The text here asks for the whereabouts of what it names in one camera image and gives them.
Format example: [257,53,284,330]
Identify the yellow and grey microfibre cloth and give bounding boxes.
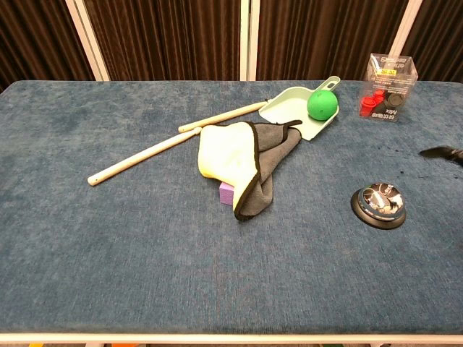
[197,119,304,222]

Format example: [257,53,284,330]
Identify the long cream wooden stick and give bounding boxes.
[87,127,202,187]

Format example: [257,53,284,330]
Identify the mint green dustpan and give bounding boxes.
[258,76,341,142]

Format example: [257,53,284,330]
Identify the chrome bell with black base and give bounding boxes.
[349,183,407,230]

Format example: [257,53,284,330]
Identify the white partition frame post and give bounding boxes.
[387,0,424,56]
[64,0,111,82]
[239,0,260,82]

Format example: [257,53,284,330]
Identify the green ball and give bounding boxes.
[307,89,339,121]

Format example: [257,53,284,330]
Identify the black plastic cap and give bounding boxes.
[384,92,409,109]

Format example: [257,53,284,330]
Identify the purple foam block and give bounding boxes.
[218,181,237,210]

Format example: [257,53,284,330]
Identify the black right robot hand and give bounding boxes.
[419,145,463,162]

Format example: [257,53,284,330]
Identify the red plastic cap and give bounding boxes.
[359,90,386,119]

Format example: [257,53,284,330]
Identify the short cream wooden stick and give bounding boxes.
[178,100,269,134]

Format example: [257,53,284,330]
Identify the clear plastic box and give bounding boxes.
[358,53,420,124]

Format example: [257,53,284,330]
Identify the blue table cloth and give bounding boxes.
[0,80,463,335]

